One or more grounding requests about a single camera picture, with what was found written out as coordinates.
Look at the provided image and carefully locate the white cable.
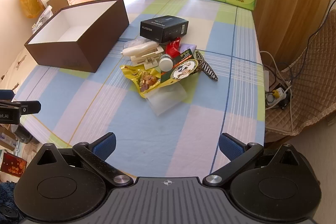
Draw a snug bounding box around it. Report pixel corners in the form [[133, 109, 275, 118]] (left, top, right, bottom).
[[260, 51, 294, 132]]

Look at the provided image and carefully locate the white plastic clip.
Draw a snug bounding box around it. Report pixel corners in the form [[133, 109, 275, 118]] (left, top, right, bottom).
[[130, 47, 162, 69]]

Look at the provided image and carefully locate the striped hair claw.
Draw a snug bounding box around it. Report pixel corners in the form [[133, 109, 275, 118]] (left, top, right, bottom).
[[196, 50, 219, 82]]

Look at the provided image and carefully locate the checked cloth desktop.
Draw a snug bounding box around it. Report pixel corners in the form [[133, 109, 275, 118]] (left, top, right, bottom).
[[13, 0, 265, 178]]

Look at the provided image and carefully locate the yellow snack packet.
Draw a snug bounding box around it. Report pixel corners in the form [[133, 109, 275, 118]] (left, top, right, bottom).
[[120, 64, 171, 100]]

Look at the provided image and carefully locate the clear floss pick box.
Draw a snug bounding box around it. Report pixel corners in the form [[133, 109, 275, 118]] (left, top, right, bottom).
[[125, 39, 147, 49]]

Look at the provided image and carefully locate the black shaver box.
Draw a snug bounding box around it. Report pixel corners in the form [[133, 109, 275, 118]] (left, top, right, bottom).
[[139, 15, 189, 44]]

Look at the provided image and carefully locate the brown quilted chair cover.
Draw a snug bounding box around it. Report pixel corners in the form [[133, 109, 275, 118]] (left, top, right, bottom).
[[265, 9, 336, 142]]

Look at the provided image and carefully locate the green printed card packet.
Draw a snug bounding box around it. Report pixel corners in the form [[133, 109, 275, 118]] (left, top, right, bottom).
[[160, 49, 200, 84]]

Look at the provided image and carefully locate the red candy packet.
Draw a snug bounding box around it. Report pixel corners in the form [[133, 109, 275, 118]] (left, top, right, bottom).
[[165, 37, 182, 56]]

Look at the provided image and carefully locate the dark blue fluffy rug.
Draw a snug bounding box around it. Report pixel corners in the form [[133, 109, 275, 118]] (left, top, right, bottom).
[[0, 181, 20, 215]]

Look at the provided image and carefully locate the brown storage box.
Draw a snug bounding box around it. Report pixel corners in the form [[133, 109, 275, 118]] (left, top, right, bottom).
[[24, 0, 130, 73]]

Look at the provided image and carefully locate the red printed box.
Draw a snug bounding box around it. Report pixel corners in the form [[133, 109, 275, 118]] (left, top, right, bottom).
[[0, 153, 28, 179]]

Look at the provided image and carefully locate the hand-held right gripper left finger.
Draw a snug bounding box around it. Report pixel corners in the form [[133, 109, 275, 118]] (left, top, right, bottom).
[[37, 132, 134, 186]]

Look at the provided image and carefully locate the small green white jar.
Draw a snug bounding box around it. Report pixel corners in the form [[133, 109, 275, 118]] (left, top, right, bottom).
[[158, 54, 174, 72]]

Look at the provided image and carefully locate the dark cable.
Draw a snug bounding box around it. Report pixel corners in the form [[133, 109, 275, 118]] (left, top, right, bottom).
[[287, 2, 336, 80]]

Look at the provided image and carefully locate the white power strip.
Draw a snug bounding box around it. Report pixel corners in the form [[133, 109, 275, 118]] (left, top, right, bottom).
[[265, 86, 292, 110]]

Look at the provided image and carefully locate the beige embroidered cloth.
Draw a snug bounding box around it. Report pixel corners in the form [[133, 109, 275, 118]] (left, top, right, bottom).
[[0, 52, 36, 98]]

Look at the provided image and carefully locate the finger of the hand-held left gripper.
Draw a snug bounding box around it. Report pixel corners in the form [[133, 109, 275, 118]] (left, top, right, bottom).
[[0, 90, 15, 102], [0, 101, 42, 114]]

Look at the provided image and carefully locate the translucent plastic pouch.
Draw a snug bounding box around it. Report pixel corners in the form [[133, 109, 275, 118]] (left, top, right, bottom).
[[146, 82, 187, 116]]

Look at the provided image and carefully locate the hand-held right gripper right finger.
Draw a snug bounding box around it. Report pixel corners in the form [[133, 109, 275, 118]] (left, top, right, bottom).
[[203, 133, 301, 186]]

